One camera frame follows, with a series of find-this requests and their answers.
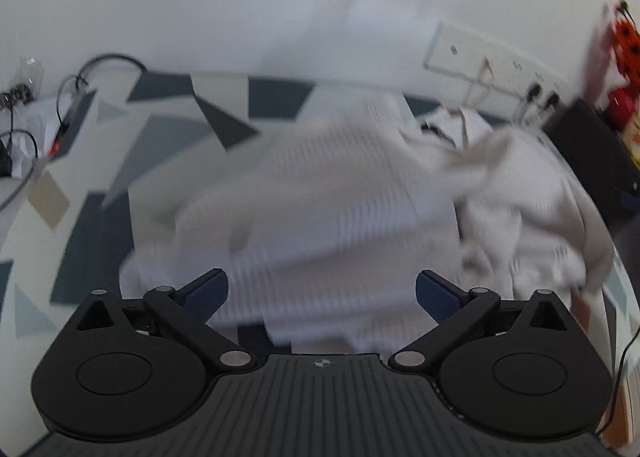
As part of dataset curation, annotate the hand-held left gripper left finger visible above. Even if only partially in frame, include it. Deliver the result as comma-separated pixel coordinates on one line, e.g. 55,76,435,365
67,268,257,374

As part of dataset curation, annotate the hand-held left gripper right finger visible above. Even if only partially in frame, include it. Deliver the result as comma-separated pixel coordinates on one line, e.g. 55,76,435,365
389,269,574,374

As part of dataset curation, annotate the white textured sweater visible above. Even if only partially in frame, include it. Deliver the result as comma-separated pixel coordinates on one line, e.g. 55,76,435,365
120,92,616,355

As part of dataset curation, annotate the clear plastic bag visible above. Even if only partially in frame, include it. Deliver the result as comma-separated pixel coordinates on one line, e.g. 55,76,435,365
0,56,45,110

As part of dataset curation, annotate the orange flower decoration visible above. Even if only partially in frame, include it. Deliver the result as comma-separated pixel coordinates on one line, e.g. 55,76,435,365
600,0,640,85

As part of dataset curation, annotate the white charging cable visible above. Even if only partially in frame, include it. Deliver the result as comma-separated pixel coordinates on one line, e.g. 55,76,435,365
465,57,497,110

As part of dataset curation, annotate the black thin cable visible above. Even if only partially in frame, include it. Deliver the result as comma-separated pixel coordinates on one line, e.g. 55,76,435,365
0,128,41,180

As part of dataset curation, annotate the white wall socket panel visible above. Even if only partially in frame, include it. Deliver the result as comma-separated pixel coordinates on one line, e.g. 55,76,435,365
424,20,571,104

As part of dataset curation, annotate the black looped cable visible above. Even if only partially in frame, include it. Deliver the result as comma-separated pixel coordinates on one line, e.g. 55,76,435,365
54,53,149,153

